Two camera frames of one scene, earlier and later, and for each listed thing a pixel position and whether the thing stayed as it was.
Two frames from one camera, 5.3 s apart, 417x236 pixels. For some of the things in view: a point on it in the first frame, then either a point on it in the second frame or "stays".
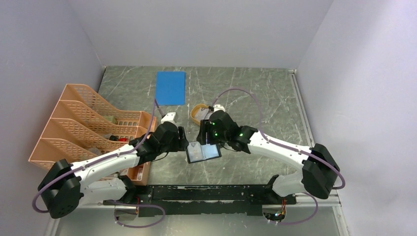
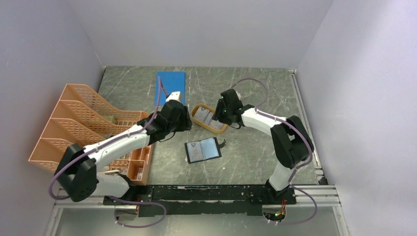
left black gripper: [181, 143] -> [186, 122]
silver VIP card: [194, 151] stays
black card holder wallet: [203, 152] stays
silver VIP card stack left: [200, 114] stays
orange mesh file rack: [82, 127] stays
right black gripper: [206, 126] -> [218, 115]
